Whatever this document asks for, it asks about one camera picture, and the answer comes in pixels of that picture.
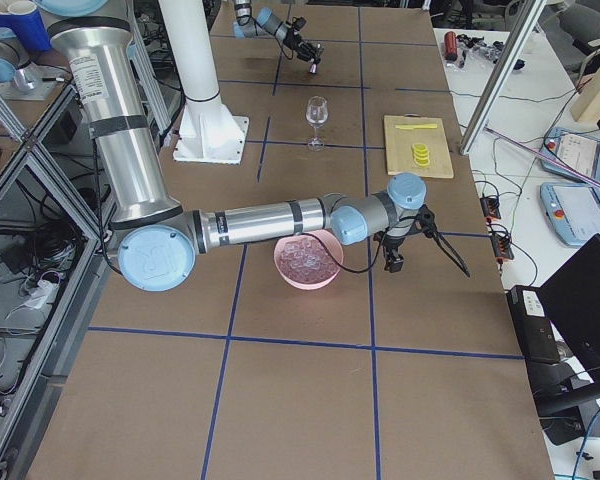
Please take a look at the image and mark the far blue teach pendant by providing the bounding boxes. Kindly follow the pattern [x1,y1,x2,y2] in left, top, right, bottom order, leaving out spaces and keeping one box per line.
[539,127,600,181]

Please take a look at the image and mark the black ice tongs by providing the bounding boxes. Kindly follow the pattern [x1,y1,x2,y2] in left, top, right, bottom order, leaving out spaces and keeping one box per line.
[426,227,471,278]

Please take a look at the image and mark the aluminium frame post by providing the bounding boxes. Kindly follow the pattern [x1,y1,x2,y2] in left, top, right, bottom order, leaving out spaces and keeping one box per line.
[460,0,545,155]

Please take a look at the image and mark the wooden upright plank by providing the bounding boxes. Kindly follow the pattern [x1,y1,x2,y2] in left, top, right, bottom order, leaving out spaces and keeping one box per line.
[571,68,600,123]

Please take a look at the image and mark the blue teach pendant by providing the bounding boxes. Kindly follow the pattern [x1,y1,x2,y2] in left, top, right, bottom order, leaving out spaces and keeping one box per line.
[540,182,600,247]
[539,127,600,181]

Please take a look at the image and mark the blue plastic bin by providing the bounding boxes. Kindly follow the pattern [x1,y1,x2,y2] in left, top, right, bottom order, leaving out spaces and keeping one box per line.
[0,1,52,51]

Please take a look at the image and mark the black laptop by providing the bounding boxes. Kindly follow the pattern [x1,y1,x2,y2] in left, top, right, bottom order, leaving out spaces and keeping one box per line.
[534,232,600,381]

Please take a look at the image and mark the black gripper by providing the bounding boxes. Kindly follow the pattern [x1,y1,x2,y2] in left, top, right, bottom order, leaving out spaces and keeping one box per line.
[379,219,417,273]
[288,34,322,63]

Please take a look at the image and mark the clear plastic bag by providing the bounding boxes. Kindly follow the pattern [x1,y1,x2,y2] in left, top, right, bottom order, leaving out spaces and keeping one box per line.
[443,32,505,69]

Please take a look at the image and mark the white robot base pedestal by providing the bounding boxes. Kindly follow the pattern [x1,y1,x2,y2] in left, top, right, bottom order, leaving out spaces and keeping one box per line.
[159,0,249,165]

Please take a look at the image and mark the red cylindrical bottle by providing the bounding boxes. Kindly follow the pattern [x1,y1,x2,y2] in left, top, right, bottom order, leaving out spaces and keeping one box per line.
[443,31,458,62]

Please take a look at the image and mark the steel double jigger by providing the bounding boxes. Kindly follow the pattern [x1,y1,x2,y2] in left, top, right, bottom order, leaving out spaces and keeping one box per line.
[309,43,324,75]

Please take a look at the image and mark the wooden cutting board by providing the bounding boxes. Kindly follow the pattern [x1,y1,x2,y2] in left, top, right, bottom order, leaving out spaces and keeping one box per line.
[383,115,454,179]

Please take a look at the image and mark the clear wine glass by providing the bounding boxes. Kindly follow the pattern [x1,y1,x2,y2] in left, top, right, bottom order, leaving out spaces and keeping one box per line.
[305,96,329,151]

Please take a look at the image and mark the lemon slice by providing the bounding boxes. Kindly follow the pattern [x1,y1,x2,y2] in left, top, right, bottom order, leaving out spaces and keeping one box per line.
[411,143,430,167]

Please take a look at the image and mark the grey office chair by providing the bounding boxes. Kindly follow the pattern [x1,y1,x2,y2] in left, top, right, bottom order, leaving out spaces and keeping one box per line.
[558,1,600,80]

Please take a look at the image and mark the near blue teach pendant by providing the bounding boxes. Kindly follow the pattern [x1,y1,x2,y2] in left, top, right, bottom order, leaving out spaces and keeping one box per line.
[540,182,600,247]

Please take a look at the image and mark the pink bowl with ice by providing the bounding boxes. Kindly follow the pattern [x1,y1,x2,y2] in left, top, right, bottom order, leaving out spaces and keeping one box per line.
[273,230,344,290]

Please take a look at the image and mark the yellow plastic knife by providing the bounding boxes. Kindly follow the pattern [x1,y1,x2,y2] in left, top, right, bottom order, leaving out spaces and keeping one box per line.
[394,123,439,131]

